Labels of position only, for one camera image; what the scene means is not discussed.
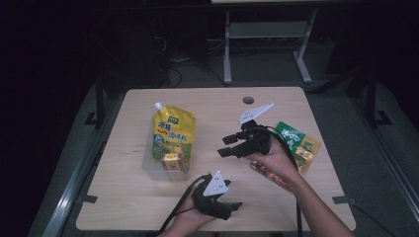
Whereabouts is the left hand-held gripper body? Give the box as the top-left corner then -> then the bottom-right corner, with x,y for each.
192,169 -> 233,221

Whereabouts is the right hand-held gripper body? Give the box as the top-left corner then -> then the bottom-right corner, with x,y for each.
237,102 -> 275,157

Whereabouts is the green and red food packet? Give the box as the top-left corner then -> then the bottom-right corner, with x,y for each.
250,120 -> 321,192

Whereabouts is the small gold and red box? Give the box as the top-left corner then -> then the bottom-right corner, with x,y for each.
160,152 -> 186,173

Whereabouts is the yellow spout pouch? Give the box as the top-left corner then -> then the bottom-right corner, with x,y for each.
151,102 -> 197,172

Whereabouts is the clear plastic container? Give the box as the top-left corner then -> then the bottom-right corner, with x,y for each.
141,113 -> 196,182

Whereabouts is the person's right hand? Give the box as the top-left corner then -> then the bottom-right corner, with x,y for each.
245,141 -> 299,186

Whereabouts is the person's left hand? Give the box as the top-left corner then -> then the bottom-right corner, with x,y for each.
171,194 -> 215,236

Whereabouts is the white metal stand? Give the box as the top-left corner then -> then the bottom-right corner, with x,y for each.
222,9 -> 319,85

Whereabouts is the black metal stand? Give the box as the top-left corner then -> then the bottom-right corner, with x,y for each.
365,67 -> 393,127
83,73 -> 107,129

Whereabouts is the left hand-held gripper cable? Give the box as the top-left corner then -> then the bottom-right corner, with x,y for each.
157,174 -> 211,236

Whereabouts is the hand-held gripper cable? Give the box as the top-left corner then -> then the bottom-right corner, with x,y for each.
157,174 -> 211,236
266,126 -> 304,237

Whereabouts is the right hand-held gripper cable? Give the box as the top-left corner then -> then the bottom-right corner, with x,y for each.
266,126 -> 304,237

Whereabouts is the bundle of floor cables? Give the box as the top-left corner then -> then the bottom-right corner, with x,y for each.
157,36 -> 228,88

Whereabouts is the aluminium rail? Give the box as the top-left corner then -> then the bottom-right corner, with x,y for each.
349,95 -> 419,213
41,95 -> 127,237

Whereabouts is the thin black floor cable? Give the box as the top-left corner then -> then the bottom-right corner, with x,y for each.
354,202 -> 396,237

